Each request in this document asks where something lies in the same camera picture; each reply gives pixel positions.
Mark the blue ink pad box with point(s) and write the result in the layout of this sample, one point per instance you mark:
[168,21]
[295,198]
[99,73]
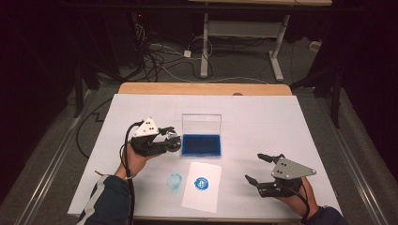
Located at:
[201,145]

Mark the person's right hand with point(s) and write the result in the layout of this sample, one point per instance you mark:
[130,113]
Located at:
[305,200]

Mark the black round stamp cap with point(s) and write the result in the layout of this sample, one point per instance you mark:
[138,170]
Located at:
[176,146]

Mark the white paper sheet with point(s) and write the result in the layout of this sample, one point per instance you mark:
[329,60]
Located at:
[200,200]

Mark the aluminium floor rail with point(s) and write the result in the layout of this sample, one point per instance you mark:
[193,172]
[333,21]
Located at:
[355,168]
[50,168]

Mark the white power strip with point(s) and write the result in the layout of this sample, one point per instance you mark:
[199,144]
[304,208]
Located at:
[314,46]

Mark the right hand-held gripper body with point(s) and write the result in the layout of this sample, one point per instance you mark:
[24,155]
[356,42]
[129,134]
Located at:
[289,168]

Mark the person's left hand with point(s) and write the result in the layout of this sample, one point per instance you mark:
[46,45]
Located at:
[131,164]

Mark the white table cover sheet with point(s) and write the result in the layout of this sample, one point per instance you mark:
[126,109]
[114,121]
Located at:
[266,125]

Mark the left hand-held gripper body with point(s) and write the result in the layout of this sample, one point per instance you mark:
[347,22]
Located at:
[145,129]

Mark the small white power adapter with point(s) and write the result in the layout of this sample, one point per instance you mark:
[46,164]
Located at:
[187,53]

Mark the white metal desk frame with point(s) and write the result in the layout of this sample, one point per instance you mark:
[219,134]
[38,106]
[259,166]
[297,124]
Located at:
[241,28]

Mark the black metal stand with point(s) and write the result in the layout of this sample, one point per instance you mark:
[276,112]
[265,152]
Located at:
[78,93]

